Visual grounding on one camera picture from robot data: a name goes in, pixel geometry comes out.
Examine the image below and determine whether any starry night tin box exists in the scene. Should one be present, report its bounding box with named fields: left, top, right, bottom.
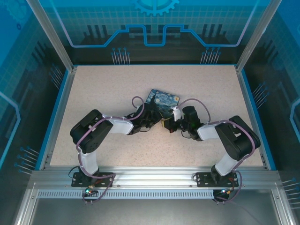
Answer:
left=146, top=88, right=181, bottom=119

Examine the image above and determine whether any grey metal front panel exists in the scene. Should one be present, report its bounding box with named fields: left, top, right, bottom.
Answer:
left=30, top=198, right=279, bottom=225

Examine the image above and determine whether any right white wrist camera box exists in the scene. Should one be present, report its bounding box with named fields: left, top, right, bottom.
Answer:
left=170, top=106, right=183, bottom=122

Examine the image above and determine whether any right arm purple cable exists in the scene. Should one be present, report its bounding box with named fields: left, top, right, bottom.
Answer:
left=179, top=97, right=256, bottom=203

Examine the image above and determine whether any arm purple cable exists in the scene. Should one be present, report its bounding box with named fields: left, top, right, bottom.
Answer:
left=179, top=97, right=256, bottom=203
left=76, top=95, right=145, bottom=205

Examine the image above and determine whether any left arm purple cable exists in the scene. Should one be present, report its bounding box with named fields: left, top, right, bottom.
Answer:
left=76, top=95, right=145, bottom=205

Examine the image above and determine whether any aluminium front rail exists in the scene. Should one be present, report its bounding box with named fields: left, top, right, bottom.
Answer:
left=30, top=166, right=281, bottom=191

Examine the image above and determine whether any aluminium side frame rail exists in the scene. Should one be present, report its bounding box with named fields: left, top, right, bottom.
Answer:
left=235, top=66, right=268, bottom=171
left=38, top=67, right=78, bottom=171

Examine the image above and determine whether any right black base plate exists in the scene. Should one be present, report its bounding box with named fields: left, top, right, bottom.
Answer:
left=195, top=172, right=239, bottom=188

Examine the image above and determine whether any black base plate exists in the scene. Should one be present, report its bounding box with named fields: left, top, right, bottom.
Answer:
left=195, top=172, right=239, bottom=188
left=71, top=172, right=115, bottom=188

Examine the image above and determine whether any slotted cable duct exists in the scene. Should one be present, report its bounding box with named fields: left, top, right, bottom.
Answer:
left=37, top=190, right=215, bottom=199

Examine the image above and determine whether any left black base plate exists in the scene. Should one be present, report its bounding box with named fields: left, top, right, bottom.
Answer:
left=71, top=172, right=115, bottom=188

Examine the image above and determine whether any aluminium frame post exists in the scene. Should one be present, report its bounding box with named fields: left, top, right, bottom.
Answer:
left=26, top=0, right=77, bottom=72
left=236, top=0, right=282, bottom=72

